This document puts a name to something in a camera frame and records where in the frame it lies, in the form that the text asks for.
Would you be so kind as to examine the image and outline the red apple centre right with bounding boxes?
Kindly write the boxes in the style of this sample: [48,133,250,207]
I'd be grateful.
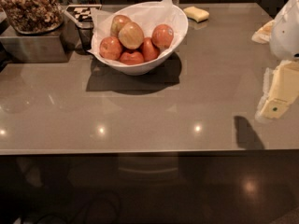
[140,37,160,62]

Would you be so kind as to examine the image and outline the white bowl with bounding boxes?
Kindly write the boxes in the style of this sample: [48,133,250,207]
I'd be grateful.
[93,7,189,76]

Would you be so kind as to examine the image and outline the yellow sponge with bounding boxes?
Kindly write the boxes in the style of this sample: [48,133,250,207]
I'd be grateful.
[183,7,209,22]

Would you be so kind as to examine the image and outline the yellow-red apple top back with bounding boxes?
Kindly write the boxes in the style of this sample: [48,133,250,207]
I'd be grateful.
[110,15,131,36]

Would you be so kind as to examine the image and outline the red apple front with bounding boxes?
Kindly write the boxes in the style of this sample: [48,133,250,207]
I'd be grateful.
[120,50,144,65]

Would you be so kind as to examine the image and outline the glass jar of nuts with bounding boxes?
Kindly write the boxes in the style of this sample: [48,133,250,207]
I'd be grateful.
[0,0,64,35]

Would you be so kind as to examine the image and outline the large yellow-red apple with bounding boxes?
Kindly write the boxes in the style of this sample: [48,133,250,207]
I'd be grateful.
[118,21,144,49]

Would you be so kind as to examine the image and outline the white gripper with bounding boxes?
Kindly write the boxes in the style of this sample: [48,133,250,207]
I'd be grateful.
[251,0,299,122]

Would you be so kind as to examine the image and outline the red apple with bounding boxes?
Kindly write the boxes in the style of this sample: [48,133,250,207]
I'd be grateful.
[140,37,160,62]
[151,24,174,49]
[99,36,122,61]
[120,50,144,65]

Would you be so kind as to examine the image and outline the steel box stand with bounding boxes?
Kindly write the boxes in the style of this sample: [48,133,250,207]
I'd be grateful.
[0,18,79,63]

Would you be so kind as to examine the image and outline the white paper liner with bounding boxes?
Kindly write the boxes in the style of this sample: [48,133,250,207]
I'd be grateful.
[90,0,178,55]

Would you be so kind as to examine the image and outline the red apple left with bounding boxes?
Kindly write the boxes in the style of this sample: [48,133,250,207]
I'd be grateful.
[99,36,122,61]

